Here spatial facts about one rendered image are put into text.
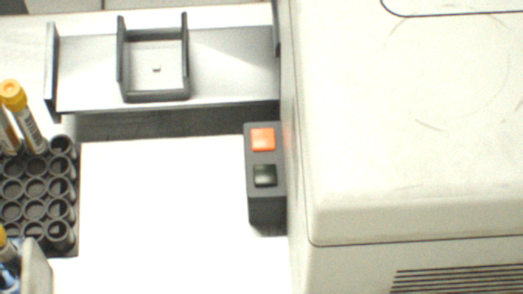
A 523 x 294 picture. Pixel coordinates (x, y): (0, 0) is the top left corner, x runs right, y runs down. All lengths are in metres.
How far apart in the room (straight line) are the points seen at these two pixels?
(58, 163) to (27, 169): 0.02
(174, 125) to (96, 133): 0.06
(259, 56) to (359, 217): 0.34
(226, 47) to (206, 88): 0.04
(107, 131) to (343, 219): 0.38
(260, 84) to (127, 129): 0.11
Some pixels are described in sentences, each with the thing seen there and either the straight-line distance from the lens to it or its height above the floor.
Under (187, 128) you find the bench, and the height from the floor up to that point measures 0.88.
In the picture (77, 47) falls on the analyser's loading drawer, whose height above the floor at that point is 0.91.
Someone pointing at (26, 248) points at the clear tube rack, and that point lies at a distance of 0.67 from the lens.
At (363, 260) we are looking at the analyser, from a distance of 0.48.
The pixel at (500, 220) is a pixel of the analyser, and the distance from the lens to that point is 0.45.
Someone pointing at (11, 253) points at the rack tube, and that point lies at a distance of 0.67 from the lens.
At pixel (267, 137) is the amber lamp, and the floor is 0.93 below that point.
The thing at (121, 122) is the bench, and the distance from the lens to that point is 0.78.
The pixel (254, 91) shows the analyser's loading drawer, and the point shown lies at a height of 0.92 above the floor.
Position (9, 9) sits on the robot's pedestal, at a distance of 1.39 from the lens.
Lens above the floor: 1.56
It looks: 64 degrees down
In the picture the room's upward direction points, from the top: 1 degrees counter-clockwise
